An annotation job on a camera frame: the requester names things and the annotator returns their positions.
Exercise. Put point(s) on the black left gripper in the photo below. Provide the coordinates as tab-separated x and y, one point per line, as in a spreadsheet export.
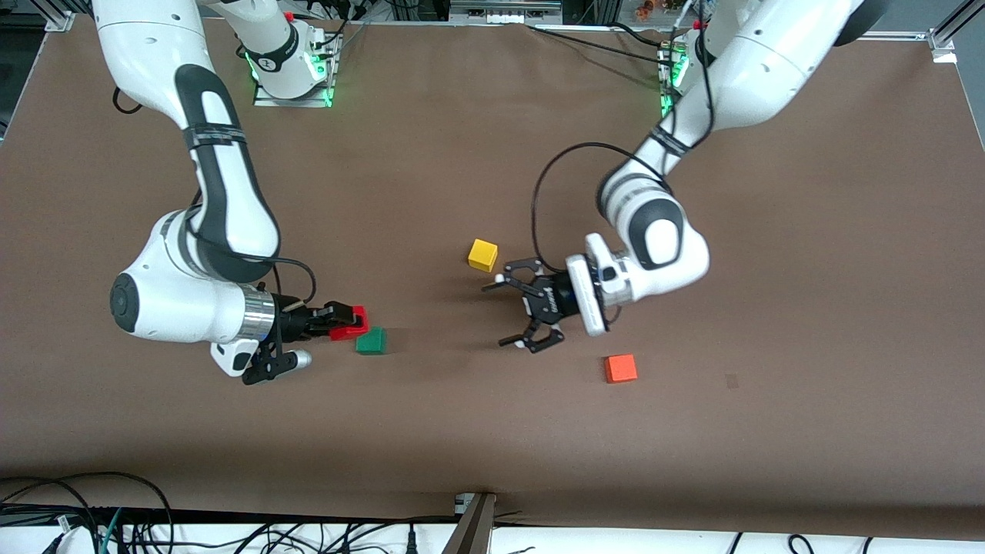
548	298

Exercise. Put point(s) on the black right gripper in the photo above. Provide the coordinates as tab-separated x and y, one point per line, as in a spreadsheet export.
292	324

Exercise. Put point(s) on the red wooden block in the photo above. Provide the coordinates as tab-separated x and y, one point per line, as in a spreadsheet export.
352	327

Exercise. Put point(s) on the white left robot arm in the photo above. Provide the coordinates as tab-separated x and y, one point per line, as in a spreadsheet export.
754	69

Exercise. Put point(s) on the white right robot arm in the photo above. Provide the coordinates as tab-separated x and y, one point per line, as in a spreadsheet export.
177	300

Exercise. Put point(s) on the green wooden block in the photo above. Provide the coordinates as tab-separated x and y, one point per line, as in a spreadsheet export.
372	341

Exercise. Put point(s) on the yellow wooden block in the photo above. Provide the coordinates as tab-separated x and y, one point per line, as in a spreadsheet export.
482	255

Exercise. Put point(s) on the orange wooden block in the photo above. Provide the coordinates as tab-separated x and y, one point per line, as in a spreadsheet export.
620	368

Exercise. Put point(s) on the brown paper table cover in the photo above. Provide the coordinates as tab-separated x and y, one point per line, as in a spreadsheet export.
492	431

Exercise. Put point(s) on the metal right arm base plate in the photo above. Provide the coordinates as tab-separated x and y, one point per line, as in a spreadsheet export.
265	100

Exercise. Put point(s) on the grey metal table post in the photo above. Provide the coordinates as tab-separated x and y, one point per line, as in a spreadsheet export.
471	531

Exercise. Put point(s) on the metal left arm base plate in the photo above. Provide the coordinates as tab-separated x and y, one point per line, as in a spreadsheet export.
666	104

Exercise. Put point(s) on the aluminium corner bracket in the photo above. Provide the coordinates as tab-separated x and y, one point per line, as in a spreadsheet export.
943	45
60	21

